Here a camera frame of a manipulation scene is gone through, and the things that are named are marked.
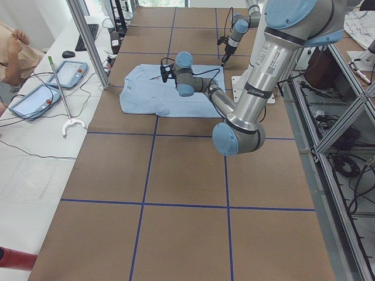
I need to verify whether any black keyboard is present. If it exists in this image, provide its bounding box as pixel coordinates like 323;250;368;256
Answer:
74;23;100;52

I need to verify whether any aluminium frame post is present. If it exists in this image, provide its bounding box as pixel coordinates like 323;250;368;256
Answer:
66;0;110;90

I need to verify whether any near teach pendant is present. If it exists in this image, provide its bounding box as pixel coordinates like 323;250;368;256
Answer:
9;84;61;120

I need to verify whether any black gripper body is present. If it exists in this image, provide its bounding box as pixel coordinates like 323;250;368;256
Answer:
160;64;178;87
217;36;236;60

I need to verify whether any white reach grabber stick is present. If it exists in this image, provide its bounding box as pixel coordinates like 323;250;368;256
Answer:
48;56;86;138

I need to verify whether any black computer mouse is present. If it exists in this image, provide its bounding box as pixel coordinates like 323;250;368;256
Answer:
62;50;76;59

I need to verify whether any aluminium frame rack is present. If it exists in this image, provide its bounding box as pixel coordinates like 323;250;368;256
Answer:
284;39;374;280

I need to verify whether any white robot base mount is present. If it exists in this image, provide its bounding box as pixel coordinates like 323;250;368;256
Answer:
231;0;277;104

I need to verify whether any far teach pendant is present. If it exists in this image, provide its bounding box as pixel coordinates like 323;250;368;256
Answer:
53;60;88;90

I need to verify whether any red fire extinguisher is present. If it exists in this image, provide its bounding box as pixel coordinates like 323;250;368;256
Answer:
1;247;38;271

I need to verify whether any teach pendant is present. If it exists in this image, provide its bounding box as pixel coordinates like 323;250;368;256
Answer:
53;60;88;90
9;84;61;120

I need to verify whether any seated person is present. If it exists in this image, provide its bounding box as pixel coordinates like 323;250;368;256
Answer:
1;22;45;87

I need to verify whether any light blue t-shirt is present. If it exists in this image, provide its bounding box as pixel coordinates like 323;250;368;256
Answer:
120;64;220;118

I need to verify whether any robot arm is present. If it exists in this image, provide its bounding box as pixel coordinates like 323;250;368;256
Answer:
160;1;346;156
217;1;261;67

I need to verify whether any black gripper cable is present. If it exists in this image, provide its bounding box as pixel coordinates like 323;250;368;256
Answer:
218;6;235;40
160;57;221;94

